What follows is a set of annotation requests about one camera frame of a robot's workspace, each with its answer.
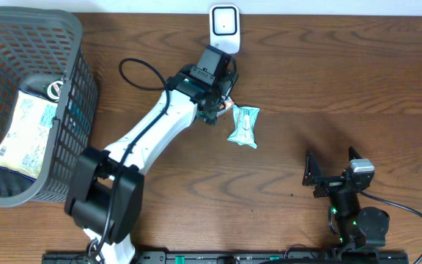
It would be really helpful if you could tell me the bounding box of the small orange box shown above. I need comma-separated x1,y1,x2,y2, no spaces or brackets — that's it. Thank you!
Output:
216,97,235,117

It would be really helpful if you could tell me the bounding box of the cream snack bag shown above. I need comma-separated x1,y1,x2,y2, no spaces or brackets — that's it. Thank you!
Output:
0,91,57,180

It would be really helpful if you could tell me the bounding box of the white barcode scanner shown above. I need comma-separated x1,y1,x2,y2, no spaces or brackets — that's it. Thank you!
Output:
209,4,241,54

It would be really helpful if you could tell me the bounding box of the teal wet wipes packet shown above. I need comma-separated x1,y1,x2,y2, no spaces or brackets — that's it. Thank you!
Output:
227,105,260,149

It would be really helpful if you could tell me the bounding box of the dark green round-logo packet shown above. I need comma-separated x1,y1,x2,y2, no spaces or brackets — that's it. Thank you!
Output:
45,80,64,103

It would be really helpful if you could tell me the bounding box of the grey plastic mesh basket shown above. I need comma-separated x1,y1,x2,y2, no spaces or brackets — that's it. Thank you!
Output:
0,7,98,208

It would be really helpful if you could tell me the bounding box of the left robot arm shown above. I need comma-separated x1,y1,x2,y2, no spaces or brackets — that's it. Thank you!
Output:
64,65,238,263

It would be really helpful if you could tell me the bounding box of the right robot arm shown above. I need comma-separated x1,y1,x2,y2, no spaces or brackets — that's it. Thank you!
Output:
302,147,390,251

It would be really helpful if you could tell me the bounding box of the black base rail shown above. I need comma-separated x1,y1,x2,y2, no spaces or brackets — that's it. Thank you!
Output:
42,250,410,264

